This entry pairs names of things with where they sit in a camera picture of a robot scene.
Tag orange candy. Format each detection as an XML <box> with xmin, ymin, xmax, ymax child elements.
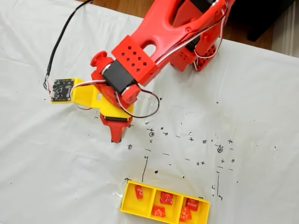
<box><xmin>134</xmin><ymin>185</ymin><xmax>144</xmax><ymax>200</ymax></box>
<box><xmin>151</xmin><ymin>205</ymin><xmax>166</xmax><ymax>218</ymax></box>

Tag red candy with pointed logo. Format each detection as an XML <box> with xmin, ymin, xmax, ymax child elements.
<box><xmin>160</xmin><ymin>191</ymin><xmax>174</xmax><ymax>206</ymax></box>

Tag red candy with round logo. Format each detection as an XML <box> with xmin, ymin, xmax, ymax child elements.
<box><xmin>186</xmin><ymin>197</ymin><xmax>200</xmax><ymax>212</ymax></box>

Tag red candy with brand text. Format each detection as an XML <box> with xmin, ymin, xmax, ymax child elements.
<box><xmin>179</xmin><ymin>206</ymin><xmax>192</xmax><ymax>222</ymax></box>

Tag yellow three-compartment box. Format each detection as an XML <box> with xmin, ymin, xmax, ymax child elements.
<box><xmin>120</xmin><ymin>181</ymin><xmax>211</xmax><ymax>224</ymax></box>

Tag white table cloth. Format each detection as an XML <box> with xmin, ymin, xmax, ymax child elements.
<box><xmin>0</xmin><ymin>0</ymin><xmax>299</xmax><ymax>224</ymax></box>

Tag red white black servo wires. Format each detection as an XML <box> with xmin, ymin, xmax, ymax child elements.
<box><xmin>71</xmin><ymin>0</ymin><xmax>231</xmax><ymax>119</ymax></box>

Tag camera board on yellow mount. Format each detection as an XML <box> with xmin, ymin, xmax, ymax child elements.
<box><xmin>50</xmin><ymin>77</ymin><xmax>94</xmax><ymax>105</ymax></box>

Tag black camera cable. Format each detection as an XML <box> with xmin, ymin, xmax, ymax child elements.
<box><xmin>43</xmin><ymin>0</ymin><xmax>94</xmax><ymax>98</ymax></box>

